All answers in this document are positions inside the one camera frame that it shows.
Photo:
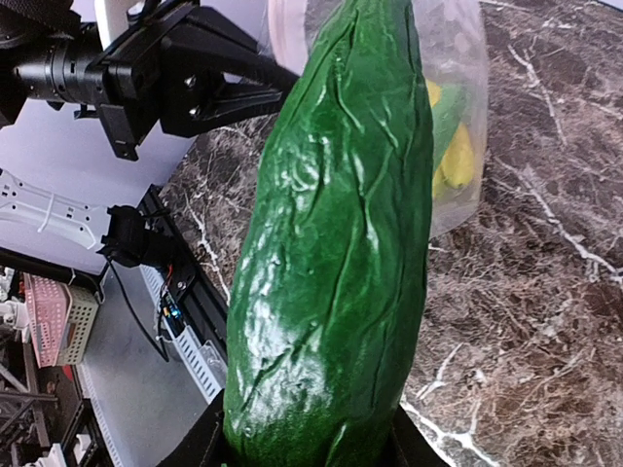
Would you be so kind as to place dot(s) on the dark green toy cucumber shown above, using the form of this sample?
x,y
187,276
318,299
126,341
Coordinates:
x,y
329,291

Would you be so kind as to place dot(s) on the pink plastic basket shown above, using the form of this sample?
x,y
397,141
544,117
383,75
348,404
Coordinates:
x,y
47,303

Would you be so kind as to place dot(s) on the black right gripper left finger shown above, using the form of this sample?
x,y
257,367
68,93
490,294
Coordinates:
x,y
204,444

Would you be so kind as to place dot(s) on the yellow toy banana bunch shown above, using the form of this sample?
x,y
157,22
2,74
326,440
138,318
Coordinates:
x,y
457,168

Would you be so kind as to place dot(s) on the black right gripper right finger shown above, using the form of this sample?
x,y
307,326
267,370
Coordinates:
x,y
407,446

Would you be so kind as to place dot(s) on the beige plastic basket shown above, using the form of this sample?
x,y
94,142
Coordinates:
x,y
81,316

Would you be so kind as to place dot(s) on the clear zip top bag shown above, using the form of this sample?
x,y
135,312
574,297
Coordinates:
x,y
455,65

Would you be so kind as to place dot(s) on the grey slotted cable duct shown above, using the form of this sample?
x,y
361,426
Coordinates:
x,y
201,358

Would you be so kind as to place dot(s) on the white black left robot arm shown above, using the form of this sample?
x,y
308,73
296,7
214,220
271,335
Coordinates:
x,y
46,53

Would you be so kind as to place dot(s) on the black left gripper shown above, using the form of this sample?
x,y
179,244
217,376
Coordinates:
x,y
165,66

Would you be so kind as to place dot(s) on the green toy okra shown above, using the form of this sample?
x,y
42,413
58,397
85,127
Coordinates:
x,y
447,114

